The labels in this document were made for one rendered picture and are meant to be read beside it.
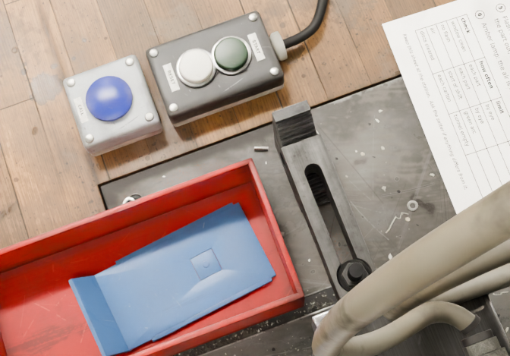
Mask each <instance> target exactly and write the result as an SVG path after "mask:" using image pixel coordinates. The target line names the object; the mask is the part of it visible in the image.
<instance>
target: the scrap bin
mask: <svg viewBox="0 0 510 356"><path fill-rule="evenodd" d="M230 203H233V205H234V204H236V203H239V204H240V206H241V208H242V210H243V211H244V214H245V216H246V217H247V220H248V222H249V223H250V226H251V228H252V229H253V231H254V233H255V235H256V237H257V239H258V241H259V243H260V245H261V247H262V249H263V250H264V252H265V254H266V256H267V258H268V260H269V262H270V264H271V266H272V268H273V269H274V271H275V274H276V276H275V277H273V278H272V282H270V283H268V284H266V285H264V286H262V287H260V288H258V289H256V290H254V291H252V292H251V293H249V294H247V295H245V296H243V297H241V298H239V299H237V300H235V301H232V302H231V303H229V304H226V305H225V306H224V307H221V308H219V309H218V310H215V311H213V312H212V313H209V314H207V315H206V316H204V317H201V318H200V319H198V320H196V321H194V322H192V323H190V324H188V325H186V326H184V327H182V328H180V329H178V330H177V331H175V332H173V333H171V334H169V335H167V336H165V337H163V338H161V339H159V340H157V341H155V342H153V340H151V341H149V342H147V343H145V344H143V345H141V346H139V347H137V348H135V349H133V350H131V351H129V352H128V353H123V354H118V355H115V356H173V355H176V354H179V353H181V352H183V351H187V350H189V349H192V348H195V347H197V346H200V345H203V344H206V343H207V342H211V341H213V340H216V339H219V338H221V337H223V336H227V335H229V334H232V333H234V332H237V331H240V330H242V329H246V328H247V327H250V326H253V325H256V324H258V323H261V322H264V321H266V320H270V319H272V318H274V317H277V316H280V315H282V314H284V313H288V312H290V311H293V310H296V309H298V308H301V307H303V306H304V292H303V289H302V287H301V284H300V282H299V279H298V276H297V273H296V272H295V269H294V266H293V263H292V262H291V258H290V256H289V253H288V250H287V247H286V246H285V242H284V240H283V237H282V234H281V232H280V230H279V226H278V224H277V221H276V220H275V216H274V214H273V211H272V208H271V206H270V204H269V200H268V198H267V196H266V192H265V190H264V188H263V184H262V182H261V180H260V177H259V174H258V172H257V169H256V166H255V164H254V162H253V159H252V158H249V159H245V160H243V161H240V162H237V163H235V164H232V165H229V166H226V167H224V168H221V169H218V170H215V171H214V172H210V173H207V174H205V175H201V176H199V177H197V178H193V179H191V180H189V181H185V182H183V183H180V184H176V185H175V186H172V187H168V188H166V189H164V190H161V191H158V192H155V193H153V194H150V195H147V196H145V197H141V198H139V199H136V200H133V201H131V202H128V203H125V204H122V205H120V206H117V207H114V208H112V209H110V210H106V211H104V212H101V213H98V214H96V215H93V216H90V217H87V218H85V219H81V220H79V221H76V222H73V223H71V224H68V225H65V226H62V227H60V228H57V229H54V230H51V231H50V232H46V233H43V234H41V235H37V236H36V237H33V238H29V239H27V240H25V241H21V242H19V243H16V244H13V245H11V246H8V247H5V248H2V249H0V356H102V354H101V352H100V350H99V347H98V345H97V344H96V341H95V339H94V337H93V334H92V333H91V330H90V328H89V326H88V324H87V321H86V319H85V317H84V315H83V312H82V310H81V309H80V305H79V304H78V302H77V299H76V297H75V295H74V293H73V291H72V288H71V286H70V284H69V282H68V281H69V280H70V279H75V278H80V277H86V276H94V275H96V274H98V273H100V272H102V271H103V270H105V269H108V268H109V267H111V266H114V265H115V264H116V262H115V261H117V260H120V259H121V258H123V257H126V256H127V255H129V254H131V253H133V252H134V251H136V250H139V249H141V248H142V247H145V246H147V245H148V244H151V243H153V242H154V241H157V240H159V239H160V238H163V237H165V236H166V235H169V234H171V233H172V232H175V231H177V230H179V229H180V228H183V227H185V226H186V225H189V224H191V223H192V222H194V221H196V220H198V219H200V218H202V217H204V216H206V215H208V214H210V213H212V212H214V211H216V210H218V209H220V208H222V207H224V206H226V205H228V204H230Z"/></svg>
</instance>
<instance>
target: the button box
mask: <svg viewBox="0 0 510 356"><path fill-rule="evenodd" d="M327 2H328V0H318V1H317V5H316V10H315V14H314V16H313V19H312V21H311V22H310V24H309V25H308V27H306V28H305V29H304V30H302V31H301V32H299V33H297V34H295V35H293V36H290V37H288V38H286V39H282V37H281V35H280V33H279V32H278V31H276V32H274V33H271V35H270V37H269V35H268V33H267V31H266V28H265V26H264V23H263V20H262V18H261V16H260V13H259V12H258V11H252V12H250V13H247V14H244V15H241V16H239V17H235V18H233V19H231V20H227V21H225V22H222V23H220V24H216V25H214V26H211V27H207V28H205V29H203V30H199V31H197V32H194V33H191V34H188V35H186V36H183V37H180V38H177V39H173V40H172V41H169V42H166V43H163V44H161V45H158V46H154V47H152V48H150V49H147V50H146V57H147V59H148V62H149V64H150V68H151V70H152V73H153V76H154V78H155V81H156V85H157V87H158V89H159V93H160V96H161V97H162V101H163V104H164V106H165V110H166V112H167V115H168V118H169V120H170V122H171V123H172V125H173V126H175V127H179V126H181V125H183V124H187V123H189V122H192V121H196V120H197V119H200V118H204V117H206V116H208V115H212V114H214V113H217V112H220V111H222V110H225V109H229V108H231V107H233V106H237V105H240V104H241V103H244V102H248V101H250V100H252V99H256V98H258V97H261V96H265V95H266V94H269V93H273V92H275V91H277V90H280V89H282V88H283V86H284V82H285V81H284V73H283V70H282V68H281V65H280V64H279V61H283V60H285V59H287V58H288V56H287V52H286V49H288V48H290V47H292V46H296V45H297V44H299V43H302V42H303V41H304V40H306V39H308V38H310V37H311V36H312V35H313V34H314V33H315V32H316V31H318V29H319V28H320V25H321V23H322V22H323V18H324V15H325V13H326V6H327ZM229 37H234V38H237V39H240V40H241V41H242V42H243V43H244V44H245V45H246V47H247V53H248V59H247V62H246V63H245V65H244V66H243V67H242V68H239V69H237V70H235V71H226V70H224V69H222V68H220V67H219V66H218V65H217V64H216V60H215V58H214V50H215V47H216V45H217V44H218V43H219V42H220V41H221V40H222V39H225V38H229ZM191 50H201V51H203V52H205V53H206V54H208V55H209V56H210V58H211V59H212V65H213V71H212V74H211V76H210V77H209V78H208V79H207V80H205V81H204V82H202V83H189V82H187V81H186V80H184V79H183V77H182V76H181V73H180V71H179V61H180V60H181V57H182V56H183V55H184V54H185V53H187V52H189V51H191Z"/></svg>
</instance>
